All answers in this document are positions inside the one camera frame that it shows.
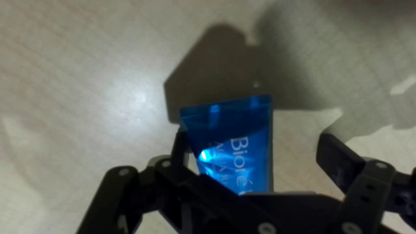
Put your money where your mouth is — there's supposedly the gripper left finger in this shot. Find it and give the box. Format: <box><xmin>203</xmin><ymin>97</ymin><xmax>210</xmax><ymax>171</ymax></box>
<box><xmin>76</xmin><ymin>129</ymin><xmax>260</xmax><ymax>234</ymax></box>

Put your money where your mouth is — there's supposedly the blue squeeze tube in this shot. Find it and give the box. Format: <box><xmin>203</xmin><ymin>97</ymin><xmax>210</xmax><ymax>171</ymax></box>
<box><xmin>179</xmin><ymin>94</ymin><xmax>274</xmax><ymax>195</ymax></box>

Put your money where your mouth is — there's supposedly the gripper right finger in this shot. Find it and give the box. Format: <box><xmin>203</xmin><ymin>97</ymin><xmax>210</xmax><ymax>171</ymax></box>
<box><xmin>316</xmin><ymin>133</ymin><xmax>416</xmax><ymax>234</ymax></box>

